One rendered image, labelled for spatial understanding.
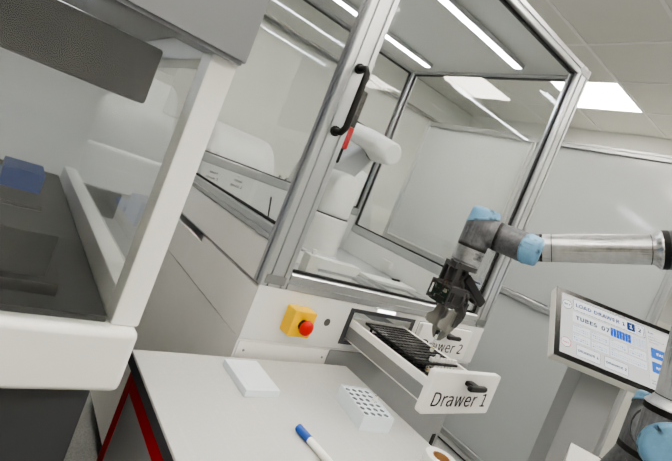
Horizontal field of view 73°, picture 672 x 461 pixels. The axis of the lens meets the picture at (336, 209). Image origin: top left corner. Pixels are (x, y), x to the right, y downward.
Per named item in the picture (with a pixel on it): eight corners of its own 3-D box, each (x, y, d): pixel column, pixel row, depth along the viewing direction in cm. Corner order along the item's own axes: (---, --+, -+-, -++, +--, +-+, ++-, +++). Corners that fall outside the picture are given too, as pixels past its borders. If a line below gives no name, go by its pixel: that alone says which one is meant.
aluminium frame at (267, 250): (485, 328, 174) (592, 73, 170) (259, 284, 112) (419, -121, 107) (344, 248, 250) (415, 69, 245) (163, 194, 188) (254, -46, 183)
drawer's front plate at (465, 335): (461, 359, 168) (473, 332, 168) (411, 353, 150) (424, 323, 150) (458, 357, 170) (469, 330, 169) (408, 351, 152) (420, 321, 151)
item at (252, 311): (470, 363, 175) (484, 328, 174) (238, 338, 113) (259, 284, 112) (334, 272, 250) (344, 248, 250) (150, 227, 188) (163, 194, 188)
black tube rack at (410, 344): (449, 386, 128) (457, 365, 128) (408, 384, 117) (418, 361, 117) (397, 346, 145) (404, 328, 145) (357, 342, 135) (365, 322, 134)
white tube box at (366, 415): (388, 434, 104) (394, 418, 103) (358, 430, 100) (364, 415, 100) (363, 402, 115) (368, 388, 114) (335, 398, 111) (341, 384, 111)
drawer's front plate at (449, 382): (486, 413, 124) (501, 376, 123) (418, 414, 106) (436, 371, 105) (480, 409, 125) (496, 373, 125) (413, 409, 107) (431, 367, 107)
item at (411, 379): (479, 404, 124) (488, 384, 124) (420, 403, 108) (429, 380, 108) (385, 334, 156) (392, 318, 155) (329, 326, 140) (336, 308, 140)
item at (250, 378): (278, 397, 100) (280, 390, 100) (243, 397, 95) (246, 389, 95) (254, 366, 110) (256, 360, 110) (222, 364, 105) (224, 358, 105)
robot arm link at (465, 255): (468, 247, 123) (492, 257, 116) (462, 262, 123) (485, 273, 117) (451, 240, 119) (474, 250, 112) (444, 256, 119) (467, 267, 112)
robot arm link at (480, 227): (503, 213, 112) (470, 201, 115) (486, 254, 112) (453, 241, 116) (506, 217, 119) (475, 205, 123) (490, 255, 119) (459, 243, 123)
